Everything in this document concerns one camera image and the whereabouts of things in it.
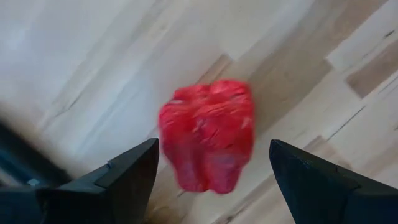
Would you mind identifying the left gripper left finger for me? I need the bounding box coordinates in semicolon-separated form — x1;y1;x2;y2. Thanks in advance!
36;138;160;224

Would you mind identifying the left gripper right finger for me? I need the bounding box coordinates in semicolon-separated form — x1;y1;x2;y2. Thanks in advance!
268;139;398;224

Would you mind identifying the red bell pepper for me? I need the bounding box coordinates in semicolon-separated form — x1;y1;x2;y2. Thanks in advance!
157;78;256;195

